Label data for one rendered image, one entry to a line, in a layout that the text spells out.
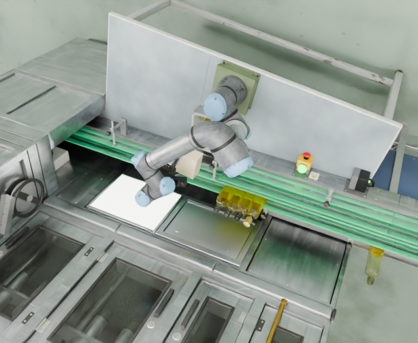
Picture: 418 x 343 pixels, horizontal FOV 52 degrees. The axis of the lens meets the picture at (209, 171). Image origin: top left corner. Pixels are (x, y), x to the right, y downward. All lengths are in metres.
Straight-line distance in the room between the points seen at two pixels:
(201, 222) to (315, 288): 0.67
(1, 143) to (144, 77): 0.82
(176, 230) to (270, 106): 0.80
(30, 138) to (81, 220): 0.50
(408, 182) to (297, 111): 0.71
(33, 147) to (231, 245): 1.12
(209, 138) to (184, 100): 0.86
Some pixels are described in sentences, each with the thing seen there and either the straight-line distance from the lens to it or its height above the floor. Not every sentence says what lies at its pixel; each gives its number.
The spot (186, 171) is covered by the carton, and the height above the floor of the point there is 1.13.
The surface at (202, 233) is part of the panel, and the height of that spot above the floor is 1.20.
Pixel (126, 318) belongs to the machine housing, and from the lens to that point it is 2.01.
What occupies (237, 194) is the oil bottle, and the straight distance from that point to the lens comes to 2.27.
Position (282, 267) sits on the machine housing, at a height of 1.20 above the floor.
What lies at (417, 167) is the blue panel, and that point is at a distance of 2.62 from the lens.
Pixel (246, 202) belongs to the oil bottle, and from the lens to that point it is 2.23.
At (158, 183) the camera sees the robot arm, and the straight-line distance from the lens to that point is 1.84.
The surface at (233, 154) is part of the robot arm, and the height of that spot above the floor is 1.42.
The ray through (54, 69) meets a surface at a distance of 3.10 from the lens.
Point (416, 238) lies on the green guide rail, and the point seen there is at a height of 0.93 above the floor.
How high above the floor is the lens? 2.65
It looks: 47 degrees down
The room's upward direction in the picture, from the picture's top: 142 degrees counter-clockwise
